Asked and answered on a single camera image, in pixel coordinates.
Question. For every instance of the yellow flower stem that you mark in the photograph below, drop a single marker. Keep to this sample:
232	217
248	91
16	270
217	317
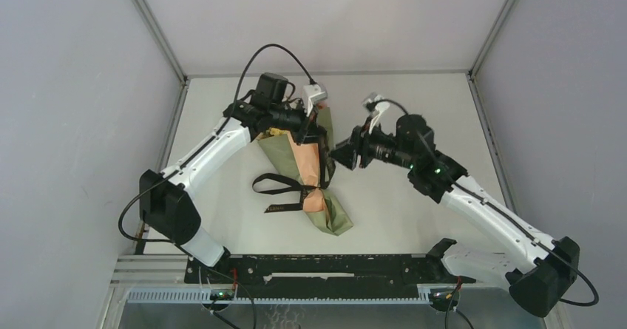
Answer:
272	132

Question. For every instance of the white cable duct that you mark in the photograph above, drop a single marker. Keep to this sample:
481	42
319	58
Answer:
206	296

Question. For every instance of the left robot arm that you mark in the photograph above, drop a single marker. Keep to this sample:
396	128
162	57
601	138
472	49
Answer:
166	199

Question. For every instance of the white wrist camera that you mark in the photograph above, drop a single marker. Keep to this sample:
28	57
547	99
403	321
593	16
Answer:
313	94
376	107

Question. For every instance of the black mounting rail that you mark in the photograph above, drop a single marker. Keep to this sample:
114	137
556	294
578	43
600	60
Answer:
304	276

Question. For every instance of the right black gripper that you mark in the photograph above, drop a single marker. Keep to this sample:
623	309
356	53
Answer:
358	145

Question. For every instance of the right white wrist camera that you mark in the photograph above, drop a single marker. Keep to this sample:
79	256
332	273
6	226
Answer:
376	107

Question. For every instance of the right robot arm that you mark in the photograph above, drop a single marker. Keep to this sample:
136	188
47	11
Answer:
536	270

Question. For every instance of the green orange wrapping paper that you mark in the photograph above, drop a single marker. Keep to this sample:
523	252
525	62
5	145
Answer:
335	220

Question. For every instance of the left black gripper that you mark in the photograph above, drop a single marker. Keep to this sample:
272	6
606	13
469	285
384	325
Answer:
307	124

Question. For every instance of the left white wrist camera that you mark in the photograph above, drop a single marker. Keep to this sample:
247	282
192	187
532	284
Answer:
313	94

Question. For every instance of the black printed ribbon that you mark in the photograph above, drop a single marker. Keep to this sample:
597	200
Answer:
306	169

